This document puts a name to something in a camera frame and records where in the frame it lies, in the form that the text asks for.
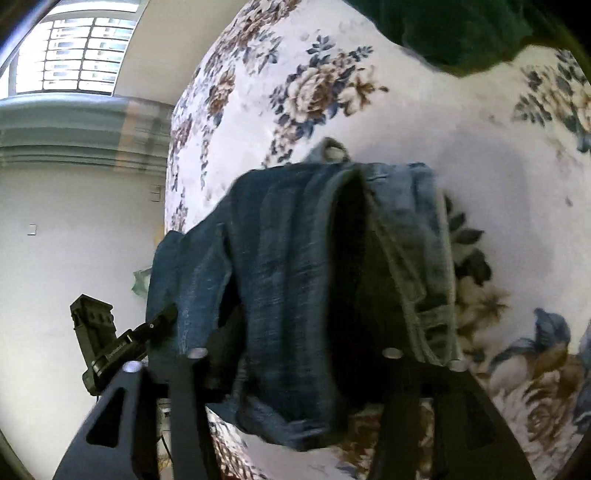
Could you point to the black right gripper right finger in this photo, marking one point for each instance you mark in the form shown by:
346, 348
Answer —
471, 439

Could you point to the dark teal plush blanket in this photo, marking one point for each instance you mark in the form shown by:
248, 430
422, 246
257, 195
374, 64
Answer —
459, 37

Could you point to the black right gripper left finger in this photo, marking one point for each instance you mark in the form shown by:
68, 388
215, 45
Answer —
118, 438

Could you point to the barred window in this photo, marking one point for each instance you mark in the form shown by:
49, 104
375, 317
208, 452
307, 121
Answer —
78, 47

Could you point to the floral fleece bed blanket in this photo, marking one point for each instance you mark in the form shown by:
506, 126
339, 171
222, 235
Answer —
510, 149

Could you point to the dark blue denim jeans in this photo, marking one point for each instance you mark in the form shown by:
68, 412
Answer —
325, 265

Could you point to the left teal curtain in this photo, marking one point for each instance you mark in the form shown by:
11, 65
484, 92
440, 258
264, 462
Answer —
67, 129

